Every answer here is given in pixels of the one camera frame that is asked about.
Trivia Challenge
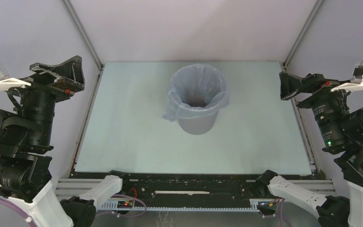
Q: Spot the white slotted cable duct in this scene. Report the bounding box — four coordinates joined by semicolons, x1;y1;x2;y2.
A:
101;200;277;214

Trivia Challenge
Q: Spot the corner aluminium post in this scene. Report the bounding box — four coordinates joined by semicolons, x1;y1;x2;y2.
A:
60;0;104;70
281;0;325;70

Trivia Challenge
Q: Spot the right corner aluminium post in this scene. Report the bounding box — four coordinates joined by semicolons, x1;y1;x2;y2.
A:
281;0;325;70

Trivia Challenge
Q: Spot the left corner aluminium post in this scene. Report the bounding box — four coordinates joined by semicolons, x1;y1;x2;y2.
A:
60;0;104;70

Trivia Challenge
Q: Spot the grey plastic trash bin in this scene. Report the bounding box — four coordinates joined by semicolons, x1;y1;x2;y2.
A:
169;64;231;136

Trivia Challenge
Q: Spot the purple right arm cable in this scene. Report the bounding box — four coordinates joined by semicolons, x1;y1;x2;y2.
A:
259;197;292;227

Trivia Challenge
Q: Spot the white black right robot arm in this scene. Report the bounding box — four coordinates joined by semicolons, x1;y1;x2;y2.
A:
256;71;363;227

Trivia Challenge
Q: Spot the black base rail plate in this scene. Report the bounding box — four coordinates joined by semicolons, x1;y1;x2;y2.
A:
70;170;318;209

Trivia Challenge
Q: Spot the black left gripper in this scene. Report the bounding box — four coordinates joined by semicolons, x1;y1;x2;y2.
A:
1;52;86;145

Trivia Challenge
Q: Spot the light blue plastic trash bag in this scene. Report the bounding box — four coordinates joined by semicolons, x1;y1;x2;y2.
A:
162;64;231;122

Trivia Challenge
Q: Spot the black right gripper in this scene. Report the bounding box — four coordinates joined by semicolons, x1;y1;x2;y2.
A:
277;70;357;148

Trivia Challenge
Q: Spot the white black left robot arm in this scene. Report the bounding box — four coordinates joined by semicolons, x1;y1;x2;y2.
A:
0;55;130;227

